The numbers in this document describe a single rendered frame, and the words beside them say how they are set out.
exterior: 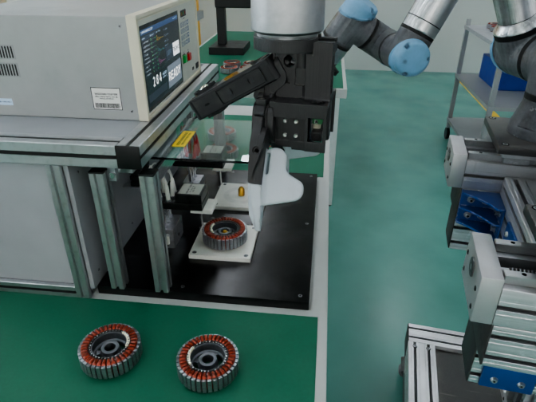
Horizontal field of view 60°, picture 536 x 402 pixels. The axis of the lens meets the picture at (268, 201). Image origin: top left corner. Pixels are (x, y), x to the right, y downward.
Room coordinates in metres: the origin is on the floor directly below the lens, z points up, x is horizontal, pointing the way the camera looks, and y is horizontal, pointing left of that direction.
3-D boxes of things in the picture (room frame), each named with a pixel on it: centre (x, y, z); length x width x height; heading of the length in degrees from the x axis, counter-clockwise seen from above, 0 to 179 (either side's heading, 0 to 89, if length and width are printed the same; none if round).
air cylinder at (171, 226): (1.01, 0.25, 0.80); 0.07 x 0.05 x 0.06; 173
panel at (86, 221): (1.14, 0.35, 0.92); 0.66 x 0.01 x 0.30; 173
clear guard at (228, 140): (0.96, 0.12, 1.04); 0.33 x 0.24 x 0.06; 83
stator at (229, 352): (0.61, 0.11, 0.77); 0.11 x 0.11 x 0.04
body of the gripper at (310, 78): (0.51, -0.03, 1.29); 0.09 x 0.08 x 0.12; 75
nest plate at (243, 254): (0.99, 0.11, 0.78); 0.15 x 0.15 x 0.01; 83
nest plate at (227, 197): (1.23, 0.08, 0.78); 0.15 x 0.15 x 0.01; 83
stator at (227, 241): (0.99, 0.11, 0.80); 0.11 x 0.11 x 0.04
